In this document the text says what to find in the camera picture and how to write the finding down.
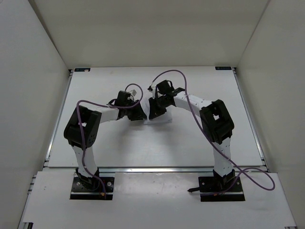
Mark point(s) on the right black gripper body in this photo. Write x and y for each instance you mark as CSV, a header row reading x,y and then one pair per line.
x,y
159,105

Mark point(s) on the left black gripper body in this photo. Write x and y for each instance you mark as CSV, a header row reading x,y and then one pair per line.
x,y
133,113

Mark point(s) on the white skirt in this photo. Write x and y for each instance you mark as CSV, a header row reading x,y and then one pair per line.
x,y
162,119

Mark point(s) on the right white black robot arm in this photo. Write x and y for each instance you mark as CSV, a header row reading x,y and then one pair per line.
x,y
216,123

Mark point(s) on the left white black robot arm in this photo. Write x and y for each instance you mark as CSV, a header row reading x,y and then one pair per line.
x,y
82,128

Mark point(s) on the right blue table label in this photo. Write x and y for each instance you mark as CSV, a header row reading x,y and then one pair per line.
x,y
223,68

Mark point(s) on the blue table label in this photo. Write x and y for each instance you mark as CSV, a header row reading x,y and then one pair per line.
x,y
82,69
223,68

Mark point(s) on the left blue table label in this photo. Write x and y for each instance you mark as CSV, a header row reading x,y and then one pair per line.
x,y
82,69

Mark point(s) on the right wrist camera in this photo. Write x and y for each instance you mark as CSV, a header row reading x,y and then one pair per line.
x,y
153,89

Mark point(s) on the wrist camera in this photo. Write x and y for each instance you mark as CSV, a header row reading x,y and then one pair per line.
x,y
133,92
153,89

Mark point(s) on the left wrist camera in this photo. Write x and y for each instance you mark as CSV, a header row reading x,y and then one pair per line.
x,y
133,92

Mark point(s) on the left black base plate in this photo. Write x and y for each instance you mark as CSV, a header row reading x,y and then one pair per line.
x,y
82,191

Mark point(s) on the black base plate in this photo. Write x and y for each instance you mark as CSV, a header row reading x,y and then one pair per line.
x,y
211,191
82,191

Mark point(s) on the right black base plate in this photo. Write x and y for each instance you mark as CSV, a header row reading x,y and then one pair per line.
x,y
211,191

